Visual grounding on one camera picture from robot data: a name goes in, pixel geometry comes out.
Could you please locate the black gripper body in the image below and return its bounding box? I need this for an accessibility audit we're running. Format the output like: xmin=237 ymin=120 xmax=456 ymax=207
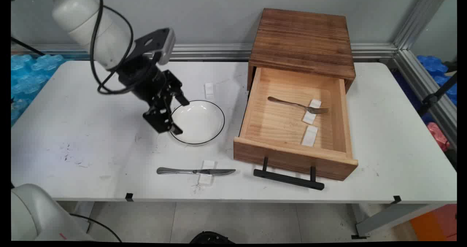
xmin=117 ymin=55 xmax=169 ymax=105

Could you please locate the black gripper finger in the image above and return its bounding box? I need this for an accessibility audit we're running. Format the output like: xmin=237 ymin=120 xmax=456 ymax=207
xmin=143 ymin=94 xmax=184 ymax=135
xmin=164 ymin=71 xmax=190 ymax=107

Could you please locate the steel table knife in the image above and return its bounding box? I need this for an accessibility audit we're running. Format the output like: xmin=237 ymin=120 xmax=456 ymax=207
xmin=157 ymin=167 xmax=236 ymax=176

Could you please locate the white plate black rim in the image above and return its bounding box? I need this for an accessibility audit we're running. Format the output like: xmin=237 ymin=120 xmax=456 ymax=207
xmin=170 ymin=100 xmax=225 ymax=145

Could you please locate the light wooden drawer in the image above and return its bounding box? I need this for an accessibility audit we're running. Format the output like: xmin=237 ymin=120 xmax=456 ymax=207
xmin=233 ymin=67 xmax=359 ymax=182

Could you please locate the steel fork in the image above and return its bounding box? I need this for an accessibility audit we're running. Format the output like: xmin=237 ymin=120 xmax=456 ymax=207
xmin=267 ymin=96 xmax=329 ymax=115

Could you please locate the blue bubble wrap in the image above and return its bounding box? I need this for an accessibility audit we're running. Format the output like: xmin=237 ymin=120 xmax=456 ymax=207
xmin=416 ymin=55 xmax=457 ymax=107
xmin=11 ymin=54 xmax=66 ymax=125

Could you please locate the white table leg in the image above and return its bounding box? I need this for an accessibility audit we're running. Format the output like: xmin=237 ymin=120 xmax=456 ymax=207
xmin=75 ymin=202 xmax=95 ymax=233

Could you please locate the black round floor object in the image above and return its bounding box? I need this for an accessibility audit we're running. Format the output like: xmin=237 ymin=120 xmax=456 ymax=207
xmin=190 ymin=231 xmax=236 ymax=244

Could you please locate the dark wooden drawer cabinet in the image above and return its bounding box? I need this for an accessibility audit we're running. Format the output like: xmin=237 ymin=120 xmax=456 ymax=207
xmin=247 ymin=8 xmax=356 ymax=93

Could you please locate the grey table leg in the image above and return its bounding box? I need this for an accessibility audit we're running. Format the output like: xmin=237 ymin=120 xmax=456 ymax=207
xmin=351 ymin=202 xmax=447 ymax=239

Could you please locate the black tripod pole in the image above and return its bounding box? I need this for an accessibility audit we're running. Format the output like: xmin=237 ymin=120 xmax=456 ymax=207
xmin=418 ymin=61 xmax=457 ymax=117

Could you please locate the pink plastic bag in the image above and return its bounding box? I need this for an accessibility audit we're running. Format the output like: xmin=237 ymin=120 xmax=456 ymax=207
xmin=427 ymin=122 xmax=451 ymax=152

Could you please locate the orange box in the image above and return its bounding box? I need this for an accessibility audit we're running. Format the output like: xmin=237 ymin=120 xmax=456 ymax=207
xmin=409 ymin=204 xmax=457 ymax=241

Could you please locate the grey wrist camera black bracket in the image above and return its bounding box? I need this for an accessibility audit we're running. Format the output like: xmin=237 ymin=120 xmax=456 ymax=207
xmin=133 ymin=27 xmax=176 ymax=66

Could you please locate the long aluminium frame rail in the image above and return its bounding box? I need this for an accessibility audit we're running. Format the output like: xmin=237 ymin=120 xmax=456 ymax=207
xmin=11 ymin=43 xmax=398 ymax=62

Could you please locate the thin black background cable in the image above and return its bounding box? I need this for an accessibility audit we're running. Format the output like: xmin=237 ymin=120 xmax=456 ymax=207
xmin=11 ymin=36 xmax=46 ymax=57

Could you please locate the black drawer handle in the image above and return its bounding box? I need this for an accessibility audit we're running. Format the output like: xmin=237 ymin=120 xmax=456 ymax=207
xmin=253 ymin=157 xmax=325 ymax=191

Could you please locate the short aluminium frame rail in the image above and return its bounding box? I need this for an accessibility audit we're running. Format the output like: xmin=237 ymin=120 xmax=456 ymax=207
xmin=379 ymin=49 xmax=457 ymax=149

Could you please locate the aluminium frame post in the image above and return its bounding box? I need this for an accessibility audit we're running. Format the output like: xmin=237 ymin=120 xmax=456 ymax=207
xmin=392 ymin=0 xmax=451 ymax=50

